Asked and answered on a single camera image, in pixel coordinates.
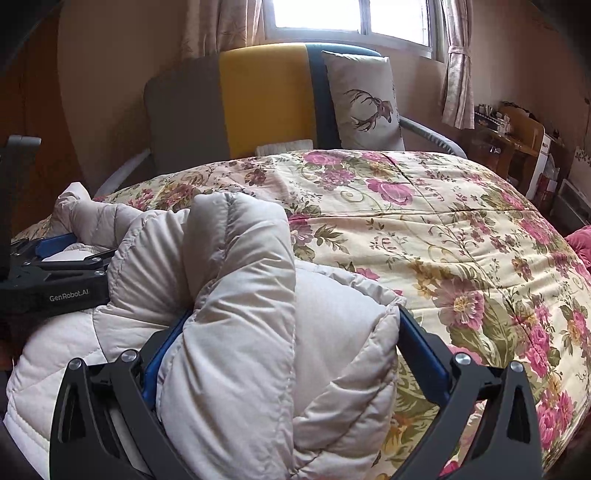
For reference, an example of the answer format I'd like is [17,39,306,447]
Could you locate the beige quilted down jacket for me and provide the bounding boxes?
[3,183,405,479]

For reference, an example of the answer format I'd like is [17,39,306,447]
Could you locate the brown wooden wardrobe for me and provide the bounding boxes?
[1,9,84,234]

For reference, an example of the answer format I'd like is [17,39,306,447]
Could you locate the floral bed quilt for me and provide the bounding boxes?
[106,150,590,473]

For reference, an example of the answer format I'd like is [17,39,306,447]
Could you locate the pink ruffled blanket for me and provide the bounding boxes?
[566,225,591,271]

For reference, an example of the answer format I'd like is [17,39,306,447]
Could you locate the grey yellow blue headboard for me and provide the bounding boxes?
[143,43,373,174]

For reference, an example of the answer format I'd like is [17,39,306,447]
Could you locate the white folded towel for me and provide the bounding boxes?
[254,139,314,157]

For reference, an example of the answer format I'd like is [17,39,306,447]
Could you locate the white box by desk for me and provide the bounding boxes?
[526,133,572,203]

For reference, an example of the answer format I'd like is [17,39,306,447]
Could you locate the wooden desk with clutter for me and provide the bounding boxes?
[465,103,546,197]

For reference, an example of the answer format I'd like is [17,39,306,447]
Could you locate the patterned left curtain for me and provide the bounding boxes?
[181,0,264,59]

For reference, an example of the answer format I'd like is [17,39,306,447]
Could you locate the patterned curtain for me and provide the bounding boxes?
[442,0,475,130]
[181,0,264,59]

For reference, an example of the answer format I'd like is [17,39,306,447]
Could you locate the patterned right curtain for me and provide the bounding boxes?
[442,0,475,130]

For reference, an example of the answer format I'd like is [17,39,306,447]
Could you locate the deer print pillow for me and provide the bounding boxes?
[322,51,405,151]

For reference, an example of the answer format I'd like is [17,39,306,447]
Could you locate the window behind headboard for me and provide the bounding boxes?
[263,0,445,61]

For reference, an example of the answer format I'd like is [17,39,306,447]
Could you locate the grey bed frame rail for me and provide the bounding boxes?
[399,116,467,159]

